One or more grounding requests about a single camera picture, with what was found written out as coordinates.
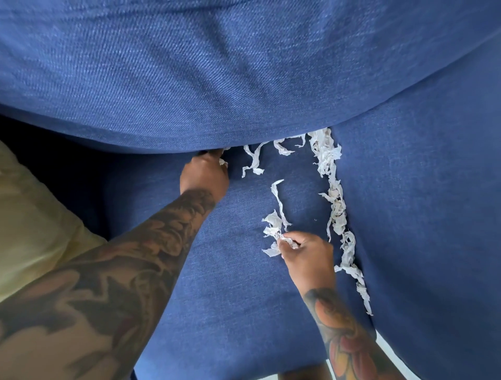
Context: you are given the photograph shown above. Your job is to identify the white shredded paper scraps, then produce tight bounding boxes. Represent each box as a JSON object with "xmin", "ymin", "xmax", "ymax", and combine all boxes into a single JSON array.
[{"xmin": 219, "ymin": 127, "xmax": 373, "ymax": 316}]

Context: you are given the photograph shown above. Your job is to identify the person's left forearm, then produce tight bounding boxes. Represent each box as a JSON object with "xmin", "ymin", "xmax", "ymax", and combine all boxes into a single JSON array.
[{"xmin": 0, "ymin": 189, "xmax": 217, "ymax": 380}]

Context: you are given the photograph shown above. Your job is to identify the person's right forearm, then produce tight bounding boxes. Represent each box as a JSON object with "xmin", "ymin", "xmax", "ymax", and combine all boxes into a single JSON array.
[{"xmin": 303, "ymin": 288, "xmax": 406, "ymax": 380}]

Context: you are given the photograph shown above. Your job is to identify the blue sofa back cushion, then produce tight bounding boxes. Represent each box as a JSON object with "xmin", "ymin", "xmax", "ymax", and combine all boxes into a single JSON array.
[{"xmin": 0, "ymin": 0, "xmax": 501, "ymax": 154}]

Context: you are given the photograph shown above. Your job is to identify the person's right leg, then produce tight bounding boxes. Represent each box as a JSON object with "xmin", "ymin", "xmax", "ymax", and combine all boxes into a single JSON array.
[{"xmin": 278, "ymin": 362, "xmax": 333, "ymax": 380}]

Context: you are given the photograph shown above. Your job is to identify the person's right hand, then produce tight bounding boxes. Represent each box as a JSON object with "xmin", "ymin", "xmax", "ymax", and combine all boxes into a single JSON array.
[{"xmin": 277, "ymin": 231, "xmax": 337, "ymax": 292}]

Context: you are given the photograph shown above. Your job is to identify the person's left hand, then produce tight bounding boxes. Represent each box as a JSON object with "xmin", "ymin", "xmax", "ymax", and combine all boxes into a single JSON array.
[{"xmin": 180, "ymin": 148, "xmax": 231, "ymax": 204}]

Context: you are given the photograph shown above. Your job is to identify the blue fabric sofa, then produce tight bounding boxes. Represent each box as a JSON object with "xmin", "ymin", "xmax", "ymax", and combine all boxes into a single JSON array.
[{"xmin": 0, "ymin": 0, "xmax": 501, "ymax": 380}]

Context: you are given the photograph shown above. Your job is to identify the yellow throw pillow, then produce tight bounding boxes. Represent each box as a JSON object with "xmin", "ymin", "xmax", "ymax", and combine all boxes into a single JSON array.
[{"xmin": 0, "ymin": 140, "xmax": 109, "ymax": 302}]

